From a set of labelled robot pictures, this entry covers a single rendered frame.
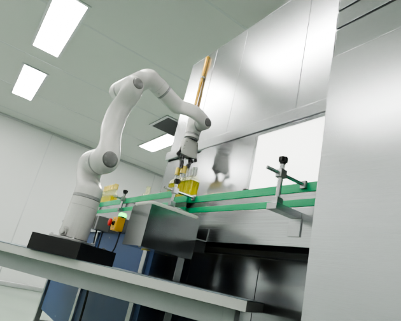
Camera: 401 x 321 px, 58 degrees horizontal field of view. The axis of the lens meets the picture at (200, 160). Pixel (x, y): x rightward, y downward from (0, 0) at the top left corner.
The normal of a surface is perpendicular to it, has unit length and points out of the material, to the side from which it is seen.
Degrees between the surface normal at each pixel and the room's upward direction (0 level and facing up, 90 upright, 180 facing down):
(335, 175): 90
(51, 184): 90
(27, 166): 90
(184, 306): 90
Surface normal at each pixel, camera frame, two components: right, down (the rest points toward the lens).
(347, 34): -0.80, -0.36
